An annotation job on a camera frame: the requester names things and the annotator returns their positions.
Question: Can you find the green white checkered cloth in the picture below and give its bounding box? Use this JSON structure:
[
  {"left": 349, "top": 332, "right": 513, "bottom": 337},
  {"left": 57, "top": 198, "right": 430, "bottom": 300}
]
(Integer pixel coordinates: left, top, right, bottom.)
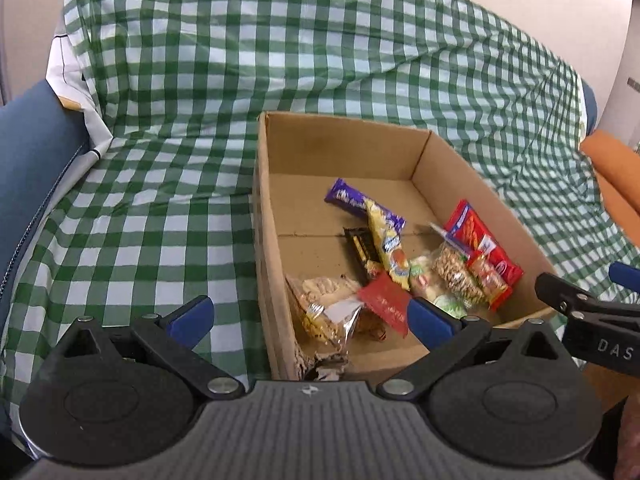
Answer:
[{"left": 1, "top": 0, "right": 639, "bottom": 434}]

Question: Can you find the small peanut pack green label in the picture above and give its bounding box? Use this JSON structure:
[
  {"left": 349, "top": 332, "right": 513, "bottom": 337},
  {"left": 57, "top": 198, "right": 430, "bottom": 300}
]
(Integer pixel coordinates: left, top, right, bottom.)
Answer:
[{"left": 409, "top": 255, "right": 466, "bottom": 320}]

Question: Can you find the yellow cow candy bar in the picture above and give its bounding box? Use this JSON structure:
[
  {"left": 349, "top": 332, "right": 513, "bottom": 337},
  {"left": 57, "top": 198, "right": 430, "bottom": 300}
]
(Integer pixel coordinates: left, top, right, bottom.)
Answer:
[{"left": 364, "top": 198, "right": 410, "bottom": 292}]

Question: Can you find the purple cow candy bar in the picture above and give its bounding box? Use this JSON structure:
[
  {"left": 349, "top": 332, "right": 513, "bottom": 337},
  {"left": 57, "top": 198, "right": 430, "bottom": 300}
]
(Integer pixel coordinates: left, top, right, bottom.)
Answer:
[{"left": 324, "top": 178, "right": 406, "bottom": 233}]

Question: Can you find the round peanut bag green label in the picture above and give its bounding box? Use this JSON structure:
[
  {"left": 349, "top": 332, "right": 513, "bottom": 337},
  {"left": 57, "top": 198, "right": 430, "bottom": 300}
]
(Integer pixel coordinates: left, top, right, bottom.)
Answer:
[{"left": 432, "top": 242, "right": 488, "bottom": 310}]

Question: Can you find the small red gold candy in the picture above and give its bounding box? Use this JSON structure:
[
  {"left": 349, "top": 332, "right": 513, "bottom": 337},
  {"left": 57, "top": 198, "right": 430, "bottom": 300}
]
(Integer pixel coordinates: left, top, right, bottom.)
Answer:
[{"left": 466, "top": 252, "right": 513, "bottom": 311}]

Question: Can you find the dark brown chocolate bar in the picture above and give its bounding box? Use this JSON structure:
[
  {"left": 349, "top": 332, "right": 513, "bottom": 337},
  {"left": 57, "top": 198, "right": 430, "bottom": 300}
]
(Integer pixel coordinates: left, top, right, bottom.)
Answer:
[{"left": 343, "top": 228, "right": 385, "bottom": 284}]

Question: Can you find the orange cushion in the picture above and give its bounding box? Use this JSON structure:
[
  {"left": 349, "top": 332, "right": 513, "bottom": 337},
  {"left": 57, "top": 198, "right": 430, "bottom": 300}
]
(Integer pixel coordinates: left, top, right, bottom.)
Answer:
[{"left": 579, "top": 130, "right": 640, "bottom": 246}]

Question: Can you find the clear bag of crackers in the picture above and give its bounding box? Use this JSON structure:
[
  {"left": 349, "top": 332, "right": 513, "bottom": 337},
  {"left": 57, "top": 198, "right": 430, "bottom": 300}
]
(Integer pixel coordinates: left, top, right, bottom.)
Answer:
[{"left": 285, "top": 274, "right": 387, "bottom": 356}]

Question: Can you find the brown cardboard box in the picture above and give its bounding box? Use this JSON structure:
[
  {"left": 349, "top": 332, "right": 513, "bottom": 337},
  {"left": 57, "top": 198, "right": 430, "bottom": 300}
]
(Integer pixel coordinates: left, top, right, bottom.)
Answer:
[{"left": 253, "top": 112, "right": 552, "bottom": 380}]

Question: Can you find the red snack packet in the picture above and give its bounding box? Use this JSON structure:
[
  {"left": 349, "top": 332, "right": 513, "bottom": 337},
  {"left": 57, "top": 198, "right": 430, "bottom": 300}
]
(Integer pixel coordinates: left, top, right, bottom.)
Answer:
[{"left": 357, "top": 274, "right": 412, "bottom": 337}]

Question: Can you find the red white snack pouch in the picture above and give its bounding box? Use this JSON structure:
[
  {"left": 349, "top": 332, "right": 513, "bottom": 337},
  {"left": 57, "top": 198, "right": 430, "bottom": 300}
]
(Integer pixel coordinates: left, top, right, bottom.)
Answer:
[{"left": 445, "top": 200, "right": 524, "bottom": 287}]

